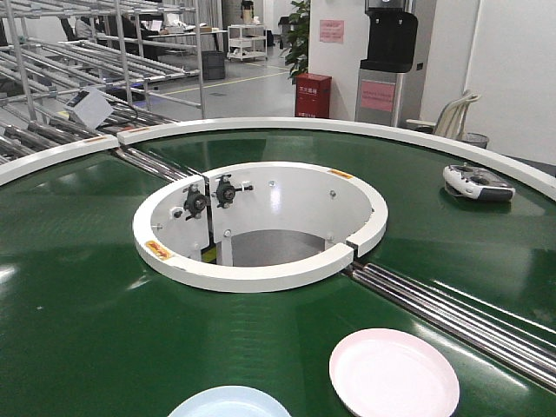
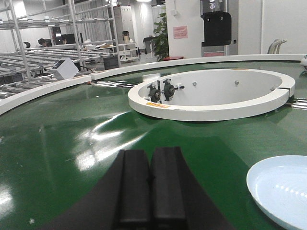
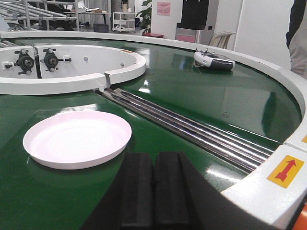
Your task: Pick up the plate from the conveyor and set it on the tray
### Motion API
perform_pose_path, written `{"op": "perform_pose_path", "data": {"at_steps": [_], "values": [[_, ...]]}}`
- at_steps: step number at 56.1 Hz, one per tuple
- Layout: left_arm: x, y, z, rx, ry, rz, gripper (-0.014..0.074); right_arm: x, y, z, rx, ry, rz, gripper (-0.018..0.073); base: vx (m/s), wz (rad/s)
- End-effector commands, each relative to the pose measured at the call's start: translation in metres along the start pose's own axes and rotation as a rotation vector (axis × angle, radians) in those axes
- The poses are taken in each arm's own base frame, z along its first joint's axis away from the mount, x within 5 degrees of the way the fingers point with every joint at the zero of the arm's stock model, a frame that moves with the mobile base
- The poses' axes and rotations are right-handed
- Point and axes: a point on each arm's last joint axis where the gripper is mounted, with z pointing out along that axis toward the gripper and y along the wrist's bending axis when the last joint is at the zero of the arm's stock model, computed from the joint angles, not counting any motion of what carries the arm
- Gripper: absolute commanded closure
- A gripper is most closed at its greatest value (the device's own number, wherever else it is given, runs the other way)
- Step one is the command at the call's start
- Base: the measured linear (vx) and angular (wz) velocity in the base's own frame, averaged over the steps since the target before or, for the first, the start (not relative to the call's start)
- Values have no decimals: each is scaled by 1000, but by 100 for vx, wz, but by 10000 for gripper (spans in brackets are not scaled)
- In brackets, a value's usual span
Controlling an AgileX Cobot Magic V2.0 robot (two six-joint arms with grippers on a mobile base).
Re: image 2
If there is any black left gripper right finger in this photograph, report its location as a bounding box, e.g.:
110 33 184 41
151 147 234 230

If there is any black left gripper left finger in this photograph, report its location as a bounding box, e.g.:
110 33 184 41
43 150 151 230

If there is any light blue plate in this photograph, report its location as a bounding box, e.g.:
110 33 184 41
246 155 307 230

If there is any green conveyor belt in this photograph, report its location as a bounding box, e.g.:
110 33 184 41
0 61 307 230

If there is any small white box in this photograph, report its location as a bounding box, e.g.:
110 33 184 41
48 57 79 80

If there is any white rolling cart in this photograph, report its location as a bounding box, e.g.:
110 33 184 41
118 42 140 63

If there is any green potted plant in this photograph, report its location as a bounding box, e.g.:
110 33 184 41
152 12 169 61

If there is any white plastic chair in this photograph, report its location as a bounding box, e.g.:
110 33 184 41
267 39 287 54

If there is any metal roller rack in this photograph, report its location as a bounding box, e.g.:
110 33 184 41
0 0 120 99

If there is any black water dispenser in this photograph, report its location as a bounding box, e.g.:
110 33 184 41
200 0 232 57

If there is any white inner conveyor ring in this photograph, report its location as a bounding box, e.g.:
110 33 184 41
127 69 296 122

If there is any black bearing mount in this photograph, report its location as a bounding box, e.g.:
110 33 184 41
163 79 185 101
148 83 161 102

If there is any white outer conveyor rail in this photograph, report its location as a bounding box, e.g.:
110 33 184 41
0 54 305 115

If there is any pink wall notice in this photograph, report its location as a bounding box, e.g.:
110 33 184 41
173 26 188 39

